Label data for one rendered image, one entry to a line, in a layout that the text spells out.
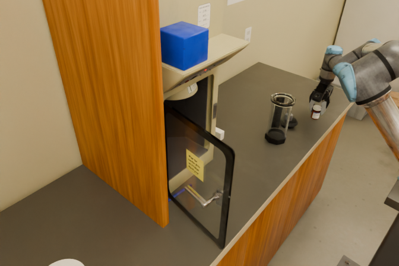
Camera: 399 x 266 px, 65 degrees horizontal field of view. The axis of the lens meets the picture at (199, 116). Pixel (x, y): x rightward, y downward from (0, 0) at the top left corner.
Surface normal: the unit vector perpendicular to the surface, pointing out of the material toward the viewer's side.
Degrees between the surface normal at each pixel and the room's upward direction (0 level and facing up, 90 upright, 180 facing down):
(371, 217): 0
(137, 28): 90
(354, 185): 0
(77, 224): 0
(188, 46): 90
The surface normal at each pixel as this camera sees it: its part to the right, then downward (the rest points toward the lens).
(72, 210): 0.02, -0.83
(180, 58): -0.65, 0.41
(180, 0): 0.77, 0.37
